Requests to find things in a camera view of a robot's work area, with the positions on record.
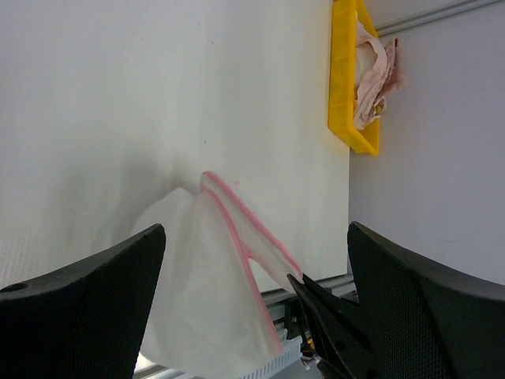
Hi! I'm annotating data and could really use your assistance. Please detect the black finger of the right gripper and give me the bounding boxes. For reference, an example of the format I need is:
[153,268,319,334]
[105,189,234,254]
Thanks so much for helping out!
[286,272,395,378]

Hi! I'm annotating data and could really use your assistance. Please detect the white slotted cable duct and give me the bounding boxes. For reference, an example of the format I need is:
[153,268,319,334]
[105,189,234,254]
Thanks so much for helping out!
[243,336,302,379]

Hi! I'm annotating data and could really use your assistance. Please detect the pink trimmed mesh laundry bag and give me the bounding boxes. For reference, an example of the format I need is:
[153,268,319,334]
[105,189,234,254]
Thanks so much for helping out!
[135,171,303,378]

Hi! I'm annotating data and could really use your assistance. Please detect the right aluminium corner post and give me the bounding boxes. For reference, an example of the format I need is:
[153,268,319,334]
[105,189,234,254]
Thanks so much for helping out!
[376,0,503,37]

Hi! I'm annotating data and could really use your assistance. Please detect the pink bra from bag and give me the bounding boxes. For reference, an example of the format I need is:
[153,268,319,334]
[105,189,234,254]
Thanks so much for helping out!
[353,22,406,130]

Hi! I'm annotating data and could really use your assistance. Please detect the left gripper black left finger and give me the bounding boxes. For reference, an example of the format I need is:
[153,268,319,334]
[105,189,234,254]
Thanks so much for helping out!
[1,224,166,378]

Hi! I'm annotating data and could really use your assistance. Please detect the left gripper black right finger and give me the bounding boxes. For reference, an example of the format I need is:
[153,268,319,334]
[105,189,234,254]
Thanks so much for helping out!
[347,222,504,378]

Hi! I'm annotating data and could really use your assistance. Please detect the yellow plastic bin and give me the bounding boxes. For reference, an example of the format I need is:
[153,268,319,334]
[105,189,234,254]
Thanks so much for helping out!
[327,0,380,156]

